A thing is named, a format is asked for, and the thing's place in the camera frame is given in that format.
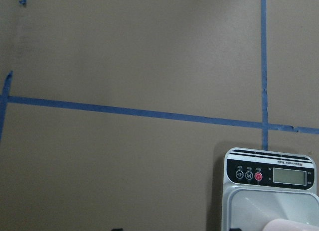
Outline pink paper cup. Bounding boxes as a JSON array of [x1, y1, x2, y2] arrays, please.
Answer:
[[263, 219, 319, 231]]

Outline digital kitchen scale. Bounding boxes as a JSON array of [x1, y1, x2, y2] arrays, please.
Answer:
[[221, 147, 319, 231]]

